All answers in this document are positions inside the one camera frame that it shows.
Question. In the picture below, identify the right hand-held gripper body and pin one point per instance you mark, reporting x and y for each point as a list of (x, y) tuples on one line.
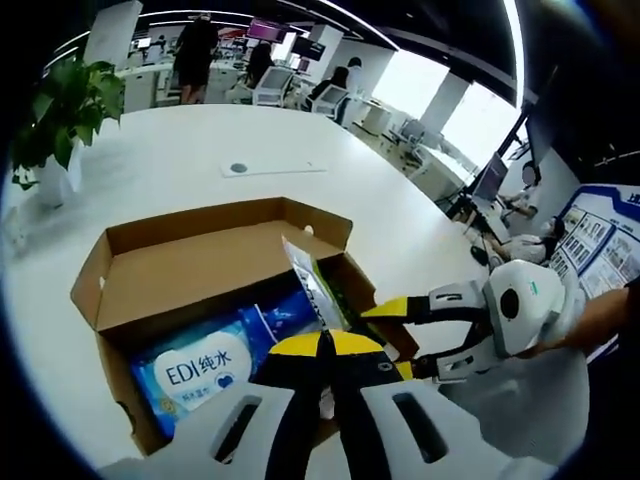
[(535, 300)]

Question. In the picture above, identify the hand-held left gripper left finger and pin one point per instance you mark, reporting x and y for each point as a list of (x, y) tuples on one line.
[(285, 400)]

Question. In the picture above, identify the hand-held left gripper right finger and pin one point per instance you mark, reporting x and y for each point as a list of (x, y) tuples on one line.
[(365, 400)]

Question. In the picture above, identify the blue clear soft pack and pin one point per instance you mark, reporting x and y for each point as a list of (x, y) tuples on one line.
[(280, 320)]

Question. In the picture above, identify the blue white wipes soft pack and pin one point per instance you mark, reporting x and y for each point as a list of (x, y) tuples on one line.
[(200, 370)]

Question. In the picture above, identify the green silver soft packet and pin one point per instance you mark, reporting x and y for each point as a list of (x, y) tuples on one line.
[(310, 280)]

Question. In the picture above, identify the brown cardboard shoe box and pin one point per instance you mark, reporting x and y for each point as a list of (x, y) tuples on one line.
[(200, 270)]

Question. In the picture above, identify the dark desk monitor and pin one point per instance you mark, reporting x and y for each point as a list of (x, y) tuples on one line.
[(490, 177)]

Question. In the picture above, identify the white office chair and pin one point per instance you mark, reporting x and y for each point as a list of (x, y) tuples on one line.
[(274, 85), (332, 102)]

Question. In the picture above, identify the ceiling light strips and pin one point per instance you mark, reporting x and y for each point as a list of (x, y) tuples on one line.
[(515, 50)]

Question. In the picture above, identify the black monitor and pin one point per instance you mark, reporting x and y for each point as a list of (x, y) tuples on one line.
[(308, 47)]

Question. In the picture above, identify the pink screen monitor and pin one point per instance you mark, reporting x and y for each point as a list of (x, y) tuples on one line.
[(267, 29)]

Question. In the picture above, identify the green potted plant white pot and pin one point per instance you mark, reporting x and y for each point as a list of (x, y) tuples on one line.
[(70, 110)]

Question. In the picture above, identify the blue white wall poster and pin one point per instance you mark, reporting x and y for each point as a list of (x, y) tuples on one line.
[(595, 240)]

